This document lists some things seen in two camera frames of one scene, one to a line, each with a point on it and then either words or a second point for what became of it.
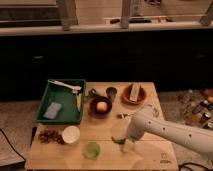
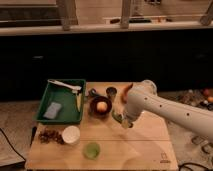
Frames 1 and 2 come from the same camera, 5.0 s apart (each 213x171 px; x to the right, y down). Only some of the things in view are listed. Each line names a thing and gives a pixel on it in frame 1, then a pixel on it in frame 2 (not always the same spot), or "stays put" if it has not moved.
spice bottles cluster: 197,107 stays put
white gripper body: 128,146 to 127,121
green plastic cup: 91,150 stays put
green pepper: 119,141 to 117,116
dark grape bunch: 46,136 stays put
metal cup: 111,92 stays put
